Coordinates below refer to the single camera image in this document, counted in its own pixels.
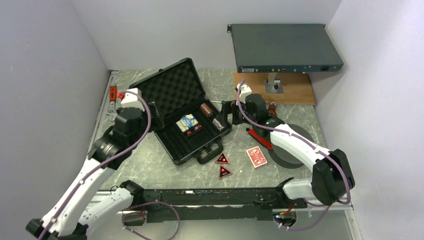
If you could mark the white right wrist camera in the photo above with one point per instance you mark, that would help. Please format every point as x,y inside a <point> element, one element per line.
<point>242,91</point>

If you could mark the red playing card deck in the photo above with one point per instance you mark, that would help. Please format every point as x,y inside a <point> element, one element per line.
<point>256,157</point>

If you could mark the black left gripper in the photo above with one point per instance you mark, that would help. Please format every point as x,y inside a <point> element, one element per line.
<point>156,120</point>

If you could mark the plywood base board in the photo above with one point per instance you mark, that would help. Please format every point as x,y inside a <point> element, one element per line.
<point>297,88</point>

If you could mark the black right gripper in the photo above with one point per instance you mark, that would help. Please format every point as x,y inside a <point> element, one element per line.
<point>228,107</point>

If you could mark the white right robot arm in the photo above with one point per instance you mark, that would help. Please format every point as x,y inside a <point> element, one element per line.
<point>331,180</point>

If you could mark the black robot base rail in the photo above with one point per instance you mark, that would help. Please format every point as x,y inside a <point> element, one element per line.
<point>258,203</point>

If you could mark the upper red triangle button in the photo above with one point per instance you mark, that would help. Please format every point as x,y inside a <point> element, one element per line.
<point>222,159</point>

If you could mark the lower red all-in triangle button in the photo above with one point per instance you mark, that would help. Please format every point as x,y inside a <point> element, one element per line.
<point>223,172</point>

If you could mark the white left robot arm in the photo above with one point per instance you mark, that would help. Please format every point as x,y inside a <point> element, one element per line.
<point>71,218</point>

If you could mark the blue playing card deck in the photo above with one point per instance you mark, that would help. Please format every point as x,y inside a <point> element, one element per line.
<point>187,122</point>

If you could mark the black foam-lined carrying case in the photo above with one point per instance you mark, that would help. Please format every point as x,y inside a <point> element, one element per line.
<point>178,91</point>

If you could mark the metal device stand bracket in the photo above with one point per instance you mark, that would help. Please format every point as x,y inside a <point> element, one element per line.
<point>272,84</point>

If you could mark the red dice set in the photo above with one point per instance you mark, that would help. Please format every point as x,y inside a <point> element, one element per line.
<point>193,130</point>

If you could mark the poker chip roll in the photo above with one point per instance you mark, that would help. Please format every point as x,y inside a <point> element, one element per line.
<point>206,110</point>
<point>218,125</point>

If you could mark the right clear round disc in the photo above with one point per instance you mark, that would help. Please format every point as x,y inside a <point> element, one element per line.
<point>271,171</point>

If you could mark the grey rack-mount network device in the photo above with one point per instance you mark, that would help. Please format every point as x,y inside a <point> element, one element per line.
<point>283,48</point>

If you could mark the red-handled adjustable wrench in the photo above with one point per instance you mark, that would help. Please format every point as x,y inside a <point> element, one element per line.
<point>111,110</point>

